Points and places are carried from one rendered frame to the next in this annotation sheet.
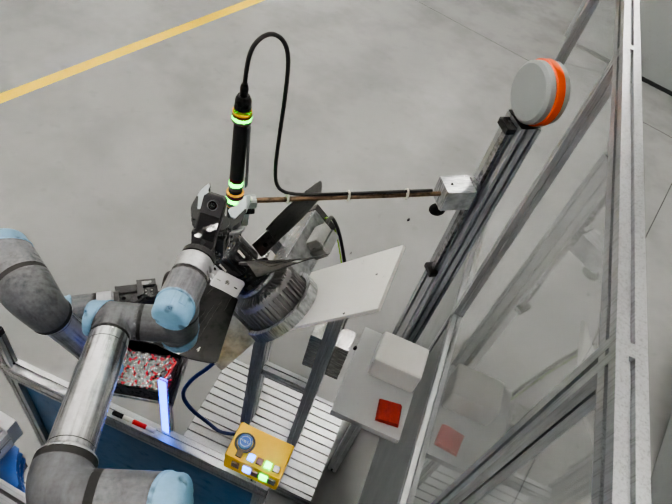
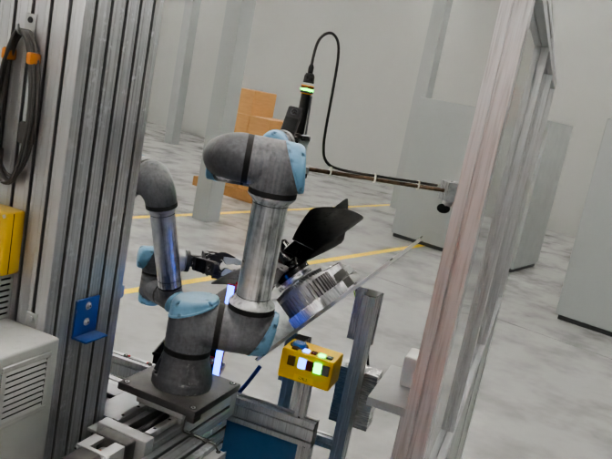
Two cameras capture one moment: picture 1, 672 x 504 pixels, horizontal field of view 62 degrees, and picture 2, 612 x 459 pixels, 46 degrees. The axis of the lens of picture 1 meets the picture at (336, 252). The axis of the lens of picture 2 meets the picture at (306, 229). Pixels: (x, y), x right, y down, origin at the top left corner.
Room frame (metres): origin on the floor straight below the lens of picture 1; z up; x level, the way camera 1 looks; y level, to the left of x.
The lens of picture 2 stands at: (-1.44, -0.22, 1.82)
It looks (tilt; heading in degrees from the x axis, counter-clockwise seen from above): 11 degrees down; 10
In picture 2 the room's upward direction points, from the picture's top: 11 degrees clockwise
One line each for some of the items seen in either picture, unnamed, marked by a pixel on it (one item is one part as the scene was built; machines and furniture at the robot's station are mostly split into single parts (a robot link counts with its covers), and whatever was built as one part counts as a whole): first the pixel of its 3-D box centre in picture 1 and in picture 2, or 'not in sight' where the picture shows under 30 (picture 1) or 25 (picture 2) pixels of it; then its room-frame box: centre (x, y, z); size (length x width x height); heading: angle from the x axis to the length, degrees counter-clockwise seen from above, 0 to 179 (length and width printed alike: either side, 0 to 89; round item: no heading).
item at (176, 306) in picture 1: (179, 298); (276, 144); (0.59, 0.26, 1.64); 0.11 x 0.08 x 0.09; 2
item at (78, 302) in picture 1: (76, 309); (155, 259); (0.75, 0.63, 1.17); 0.11 x 0.08 x 0.09; 119
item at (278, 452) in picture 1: (258, 456); (310, 366); (0.57, 0.04, 1.02); 0.16 x 0.10 x 0.11; 82
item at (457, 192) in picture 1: (456, 192); (456, 192); (1.26, -0.28, 1.54); 0.10 x 0.07 x 0.08; 117
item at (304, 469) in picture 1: (266, 427); not in sight; (1.08, 0.06, 0.04); 0.62 x 0.46 x 0.08; 82
